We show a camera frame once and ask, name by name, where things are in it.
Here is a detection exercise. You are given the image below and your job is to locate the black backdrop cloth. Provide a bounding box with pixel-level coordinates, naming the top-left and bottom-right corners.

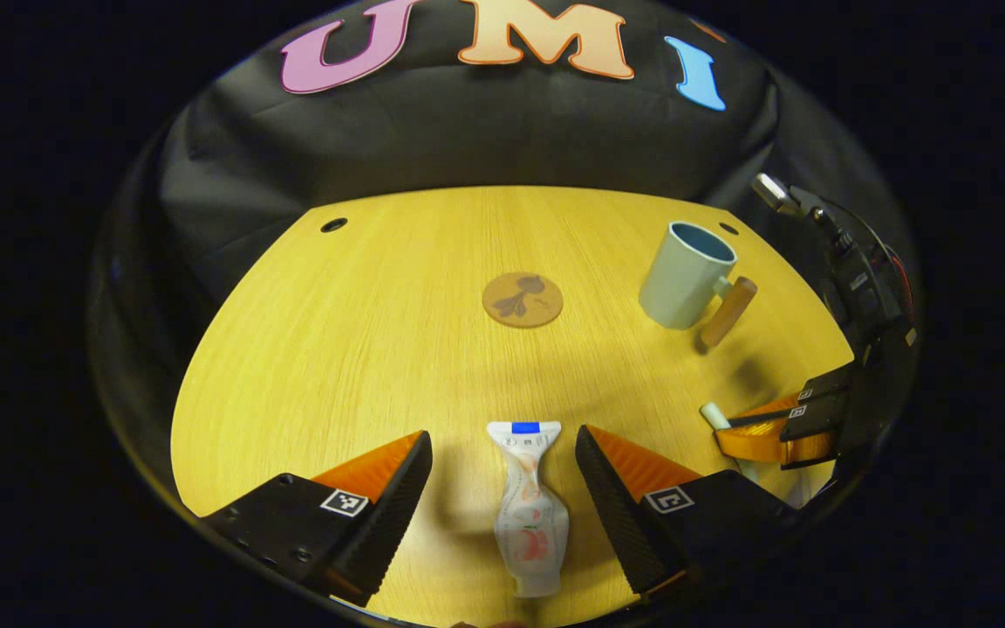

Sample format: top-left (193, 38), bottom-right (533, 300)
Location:
top-left (88, 0), bottom-right (913, 489)

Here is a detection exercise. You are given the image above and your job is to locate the blue-grey cup with wooden handle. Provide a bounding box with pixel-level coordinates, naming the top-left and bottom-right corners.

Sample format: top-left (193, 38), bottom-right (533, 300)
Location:
top-left (639, 221), bottom-right (758, 350)

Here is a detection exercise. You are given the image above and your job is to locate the round brown cork coaster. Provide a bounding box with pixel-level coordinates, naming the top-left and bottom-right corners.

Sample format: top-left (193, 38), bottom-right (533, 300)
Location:
top-left (482, 272), bottom-right (564, 329)

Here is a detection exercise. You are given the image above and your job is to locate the white toothpaste tube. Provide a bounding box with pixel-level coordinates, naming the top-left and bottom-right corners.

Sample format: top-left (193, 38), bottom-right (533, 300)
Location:
top-left (487, 421), bottom-right (570, 598)

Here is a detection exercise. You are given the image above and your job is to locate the wooden desktop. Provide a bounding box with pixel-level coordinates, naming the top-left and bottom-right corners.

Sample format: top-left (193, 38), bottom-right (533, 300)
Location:
top-left (171, 185), bottom-right (857, 628)

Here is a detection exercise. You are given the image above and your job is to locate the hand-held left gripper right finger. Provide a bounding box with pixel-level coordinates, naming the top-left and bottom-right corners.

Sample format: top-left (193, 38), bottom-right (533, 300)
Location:
top-left (575, 425), bottom-right (798, 597)

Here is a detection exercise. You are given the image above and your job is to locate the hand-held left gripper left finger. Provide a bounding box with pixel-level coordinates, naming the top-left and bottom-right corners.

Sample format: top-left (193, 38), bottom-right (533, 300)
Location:
top-left (202, 430), bottom-right (434, 609)

